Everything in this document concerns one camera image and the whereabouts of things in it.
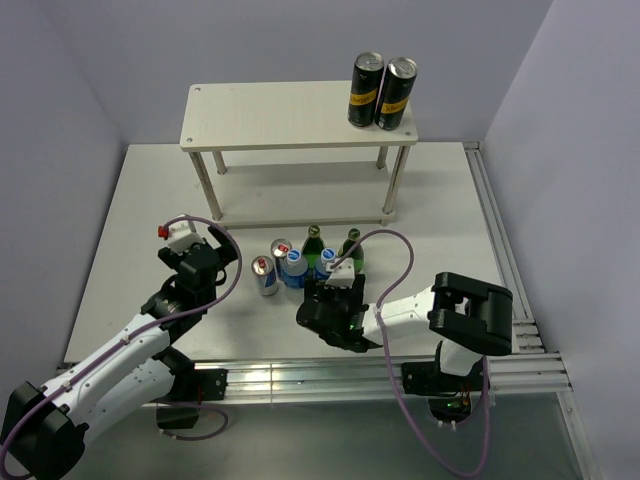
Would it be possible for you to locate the silver energy can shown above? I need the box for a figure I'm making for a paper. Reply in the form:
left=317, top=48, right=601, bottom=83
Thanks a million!
left=251, top=255, right=278, bottom=296
left=270, top=238, right=292, bottom=279

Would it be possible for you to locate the blue-label water bottle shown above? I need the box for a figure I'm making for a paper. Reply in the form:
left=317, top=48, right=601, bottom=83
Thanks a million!
left=314, top=247, right=337, bottom=281
left=282, top=249, right=308, bottom=289

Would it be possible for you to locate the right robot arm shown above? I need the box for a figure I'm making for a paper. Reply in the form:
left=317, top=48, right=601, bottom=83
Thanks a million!
left=296, top=272, right=513, bottom=396

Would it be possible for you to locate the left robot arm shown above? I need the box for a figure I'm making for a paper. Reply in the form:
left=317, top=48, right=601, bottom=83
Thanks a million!
left=1, top=217, right=242, bottom=479

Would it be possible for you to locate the white two-tier shelf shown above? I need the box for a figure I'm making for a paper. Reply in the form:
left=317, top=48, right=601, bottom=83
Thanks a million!
left=180, top=80, right=418, bottom=228

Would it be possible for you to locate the right green glass bottle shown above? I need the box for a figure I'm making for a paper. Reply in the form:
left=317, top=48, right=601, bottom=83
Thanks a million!
left=338, top=228, right=365, bottom=273

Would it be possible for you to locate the green glass bottle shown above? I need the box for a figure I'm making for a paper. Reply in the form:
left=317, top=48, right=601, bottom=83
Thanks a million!
left=302, top=225, right=325, bottom=278
left=338, top=228, right=365, bottom=273

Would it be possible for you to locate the left green glass bottle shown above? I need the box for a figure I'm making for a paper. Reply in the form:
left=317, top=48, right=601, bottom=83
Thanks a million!
left=302, top=225, right=325, bottom=278

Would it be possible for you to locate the right black tall can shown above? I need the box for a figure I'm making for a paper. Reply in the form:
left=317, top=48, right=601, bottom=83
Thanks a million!
left=374, top=57, right=418, bottom=131

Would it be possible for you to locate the black tall can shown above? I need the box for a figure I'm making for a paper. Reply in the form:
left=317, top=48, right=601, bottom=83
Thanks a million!
left=374, top=57, right=418, bottom=131
left=347, top=52, right=385, bottom=128

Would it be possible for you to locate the left black tall can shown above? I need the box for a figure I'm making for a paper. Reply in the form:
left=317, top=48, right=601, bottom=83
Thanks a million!
left=347, top=52, right=385, bottom=128

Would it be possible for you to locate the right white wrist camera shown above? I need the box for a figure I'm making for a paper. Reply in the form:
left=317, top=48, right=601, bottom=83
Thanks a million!
left=325, top=257, right=356, bottom=289

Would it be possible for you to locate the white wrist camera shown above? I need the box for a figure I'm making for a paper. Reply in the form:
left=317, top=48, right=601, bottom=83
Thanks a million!
left=325, top=257, right=356, bottom=289
left=157, top=214, right=205, bottom=254

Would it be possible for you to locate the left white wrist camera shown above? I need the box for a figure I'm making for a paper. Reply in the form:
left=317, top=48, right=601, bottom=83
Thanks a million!
left=157, top=214, right=205, bottom=254

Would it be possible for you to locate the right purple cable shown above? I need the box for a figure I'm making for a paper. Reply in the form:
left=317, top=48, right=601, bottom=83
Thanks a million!
left=332, top=229, right=494, bottom=476

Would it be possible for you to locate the purple cable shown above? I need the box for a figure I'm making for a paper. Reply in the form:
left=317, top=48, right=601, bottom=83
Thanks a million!
left=332, top=229, right=494, bottom=476
left=0, top=215, right=245, bottom=474

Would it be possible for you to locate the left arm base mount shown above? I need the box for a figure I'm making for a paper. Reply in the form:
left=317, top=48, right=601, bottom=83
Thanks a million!
left=155, top=368, right=229, bottom=441

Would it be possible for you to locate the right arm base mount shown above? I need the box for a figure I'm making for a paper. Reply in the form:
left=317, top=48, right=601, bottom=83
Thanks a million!
left=401, top=361, right=485, bottom=424

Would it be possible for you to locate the aluminium side rail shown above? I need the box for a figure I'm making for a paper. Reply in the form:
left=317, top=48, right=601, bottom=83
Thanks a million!
left=463, top=142, right=546, bottom=354

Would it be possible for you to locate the aluminium front rail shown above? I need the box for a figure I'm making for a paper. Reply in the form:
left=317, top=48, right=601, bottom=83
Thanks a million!
left=195, top=353, right=572, bottom=405

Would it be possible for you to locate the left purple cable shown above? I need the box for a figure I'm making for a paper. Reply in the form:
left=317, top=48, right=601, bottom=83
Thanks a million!
left=0, top=215, right=245, bottom=474

